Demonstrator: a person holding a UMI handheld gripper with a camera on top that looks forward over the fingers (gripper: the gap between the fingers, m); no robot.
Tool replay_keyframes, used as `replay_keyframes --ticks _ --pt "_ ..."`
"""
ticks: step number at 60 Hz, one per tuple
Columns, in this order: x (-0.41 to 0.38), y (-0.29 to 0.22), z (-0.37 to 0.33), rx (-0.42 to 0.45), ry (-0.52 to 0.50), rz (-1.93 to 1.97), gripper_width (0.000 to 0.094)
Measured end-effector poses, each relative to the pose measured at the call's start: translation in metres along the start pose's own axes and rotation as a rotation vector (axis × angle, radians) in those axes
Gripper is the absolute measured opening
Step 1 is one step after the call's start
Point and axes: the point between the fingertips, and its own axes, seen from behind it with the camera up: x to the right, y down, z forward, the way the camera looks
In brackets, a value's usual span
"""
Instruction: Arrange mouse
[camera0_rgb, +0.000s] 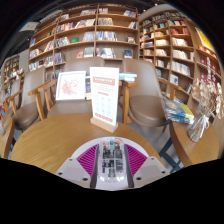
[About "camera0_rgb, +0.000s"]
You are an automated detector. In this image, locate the stack of light-blue books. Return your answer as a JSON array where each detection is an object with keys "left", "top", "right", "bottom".
[{"left": 118, "top": 72, "right": 138, "bottom": 83}]

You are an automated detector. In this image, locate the white framed floral picture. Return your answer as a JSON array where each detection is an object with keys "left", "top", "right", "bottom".
[{"left": 55, "top": 70, "right": 87, "bottom": 102}]

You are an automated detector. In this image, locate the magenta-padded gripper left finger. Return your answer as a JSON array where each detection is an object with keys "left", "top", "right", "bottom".
[{"left": 54, "top": 143, "right": 99, "bottom": 189}]

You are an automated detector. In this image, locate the white sign on wooden base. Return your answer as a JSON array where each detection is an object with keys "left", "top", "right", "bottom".
[{"left": 89, "top": 66, "right": 120, "bottom": 134}]

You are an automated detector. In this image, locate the distant wooden bookshelf unit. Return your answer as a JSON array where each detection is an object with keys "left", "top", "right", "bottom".
[{"left": 1, "top": 54, "right": 26, "bottom": 98}]

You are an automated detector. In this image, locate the stack of colourful books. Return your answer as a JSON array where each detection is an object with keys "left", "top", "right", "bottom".
[{"left": 162, "top": 97, "right": 195, "bottom": 125}]

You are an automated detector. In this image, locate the round wooden side table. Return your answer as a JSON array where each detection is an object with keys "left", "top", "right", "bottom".
[
  {"left": 0, "top": 114, "right": 16, "bottom": 159},
  {"left": 169, "top": 113, "right": 221, "bottom": 168}
]

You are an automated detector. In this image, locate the brown padded wooden armchair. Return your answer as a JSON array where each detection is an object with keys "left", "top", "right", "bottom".
[
  {"left": 6, "top": 66, "right": 46, "bottom": 133},
  {"left": 28, "top": 56, "right": 138, "bottom": 125},
  {"left": 119, "top": 58, "right": 188, "bottom": 133}
]

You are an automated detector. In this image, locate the curved wooden bookshelf unit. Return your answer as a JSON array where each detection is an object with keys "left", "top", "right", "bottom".
[{"left": 138, "top": 9, "right": 224, "bottom": 111}]

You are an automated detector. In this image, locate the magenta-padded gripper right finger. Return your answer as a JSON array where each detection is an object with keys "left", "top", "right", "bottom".
[{"left": 124, "top": 143, "right": 170, "bottom": 189}]

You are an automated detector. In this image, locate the dark-covered book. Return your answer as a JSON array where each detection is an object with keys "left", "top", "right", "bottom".
[{"left": 84, "top": 75, "right": 93, "bottom": 101}]

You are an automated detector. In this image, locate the transparent computer mouse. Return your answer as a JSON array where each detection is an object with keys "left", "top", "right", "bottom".
[{"left": 96, "top": 137, "right": 127, "bottom": 184}]

